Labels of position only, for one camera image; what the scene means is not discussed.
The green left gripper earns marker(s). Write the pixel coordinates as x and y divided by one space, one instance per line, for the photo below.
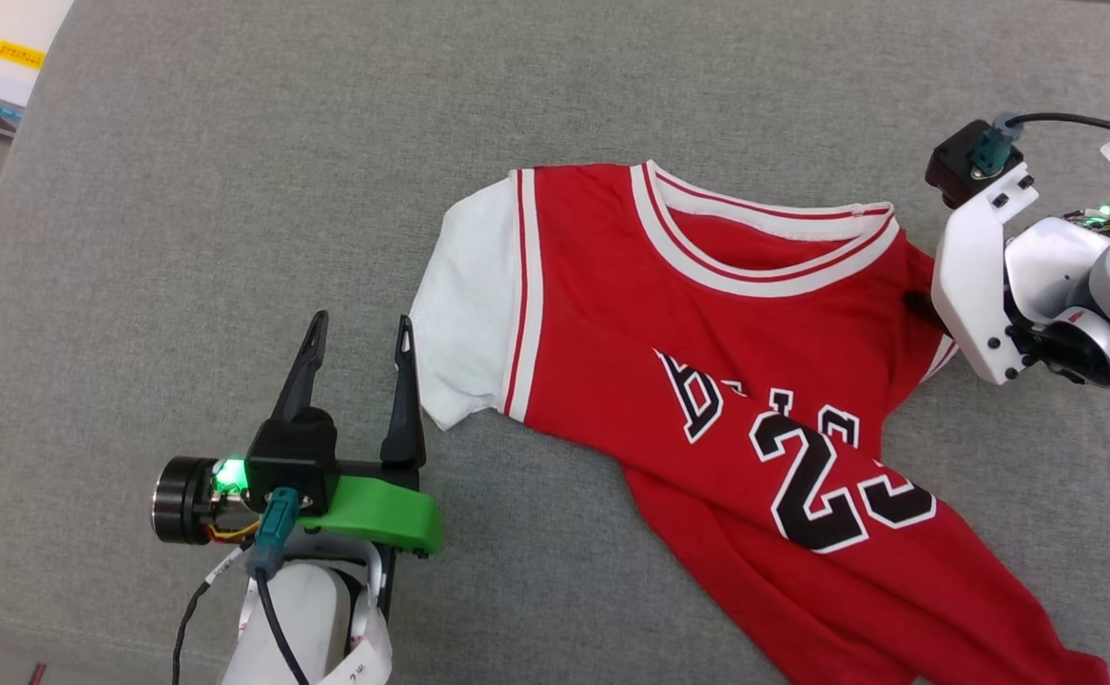
374 509

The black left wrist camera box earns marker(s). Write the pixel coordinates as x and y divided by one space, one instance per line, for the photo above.
293 457

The black cylindrical left gripper motor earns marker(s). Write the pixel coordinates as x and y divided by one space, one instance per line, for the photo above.
182 499

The red and white basketball jersey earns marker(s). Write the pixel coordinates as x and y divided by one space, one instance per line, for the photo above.
612 285

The yellow warning label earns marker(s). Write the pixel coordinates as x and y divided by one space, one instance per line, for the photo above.
19 54

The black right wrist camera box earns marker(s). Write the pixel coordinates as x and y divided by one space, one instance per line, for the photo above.
952 166

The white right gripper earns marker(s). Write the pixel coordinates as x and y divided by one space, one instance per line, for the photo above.
973 285

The white equipment box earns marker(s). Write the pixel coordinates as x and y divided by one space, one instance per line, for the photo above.
41 19

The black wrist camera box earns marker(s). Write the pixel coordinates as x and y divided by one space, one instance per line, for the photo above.
293 457
952 166

